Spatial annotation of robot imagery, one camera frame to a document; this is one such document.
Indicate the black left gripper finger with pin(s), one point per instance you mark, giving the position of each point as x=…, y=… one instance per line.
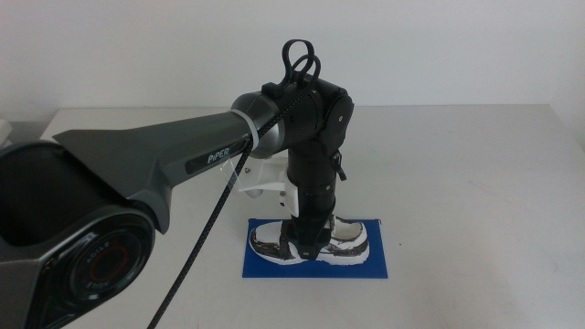
x=311, y=242

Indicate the white and black toy shoe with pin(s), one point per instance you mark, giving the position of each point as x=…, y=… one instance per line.
x=269, y=244

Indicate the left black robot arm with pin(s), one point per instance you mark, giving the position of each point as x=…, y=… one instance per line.
x=137, y=155

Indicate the blue rectangular mat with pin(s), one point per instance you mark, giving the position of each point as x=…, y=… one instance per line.
x=365, y=272

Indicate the white wrist camera with mount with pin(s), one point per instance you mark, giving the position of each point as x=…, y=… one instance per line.
x=269, y=183

